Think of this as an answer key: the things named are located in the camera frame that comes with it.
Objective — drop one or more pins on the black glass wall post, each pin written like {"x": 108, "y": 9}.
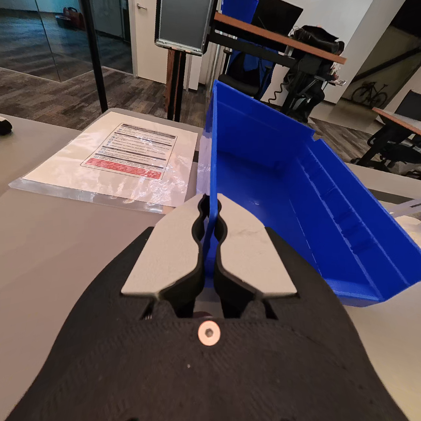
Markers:
{"x": 95, "y": 56}

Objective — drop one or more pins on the blue sheet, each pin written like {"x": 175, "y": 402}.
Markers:
{"x": 240, "y": 6}

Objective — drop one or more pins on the wooden pillar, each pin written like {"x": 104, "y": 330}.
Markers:
{"x": 171, "y": 85}

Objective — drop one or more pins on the blue plastic bin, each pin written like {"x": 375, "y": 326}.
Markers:
{"x": 263, "y": 184}

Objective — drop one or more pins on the black bag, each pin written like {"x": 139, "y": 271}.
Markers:
{"x": 315, "y": 41}

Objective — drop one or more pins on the grey desk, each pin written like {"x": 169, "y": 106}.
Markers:
{"x": 65, "y": 250}

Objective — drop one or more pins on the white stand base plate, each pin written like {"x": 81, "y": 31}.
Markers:
{"x": 415, "y": 236}

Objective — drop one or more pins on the laminated paper sheet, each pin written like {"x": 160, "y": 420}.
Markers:
{"x": 65, "y": 171}

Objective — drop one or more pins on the wooden-top office desk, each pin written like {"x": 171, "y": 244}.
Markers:
{"x": 296, "y": 45}
{"x": 394, "y": 118}

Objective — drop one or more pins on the white door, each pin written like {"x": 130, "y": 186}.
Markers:
{"x": 144, "y": 49}

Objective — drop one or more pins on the black and white object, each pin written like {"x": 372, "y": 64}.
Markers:
{"x": 5, "y": 126}

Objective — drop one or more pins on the bicycle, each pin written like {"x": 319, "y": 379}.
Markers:
{"x": 370, "y": 88}

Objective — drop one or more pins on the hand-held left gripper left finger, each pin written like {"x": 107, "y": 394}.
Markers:
{"x": 164, "y": 256}

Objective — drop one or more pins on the black office chair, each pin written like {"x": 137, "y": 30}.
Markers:
{"x": 388, "y": 148}
{"x": 238, "y": 84}

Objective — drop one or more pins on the black screen stand post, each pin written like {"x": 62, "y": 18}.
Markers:
{"x": 182, "y": 85}

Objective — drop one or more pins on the black monitor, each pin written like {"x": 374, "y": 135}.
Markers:
{"x": 276, "y": 13}

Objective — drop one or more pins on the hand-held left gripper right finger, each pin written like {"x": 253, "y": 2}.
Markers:
{"x": 253, "y": 259}

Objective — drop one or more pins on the metal framed grey screen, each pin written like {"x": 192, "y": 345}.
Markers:
{"x": 182, "y": 23}

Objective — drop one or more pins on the blue fabric cover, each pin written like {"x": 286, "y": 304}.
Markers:
{"x": 250, "y": 75}

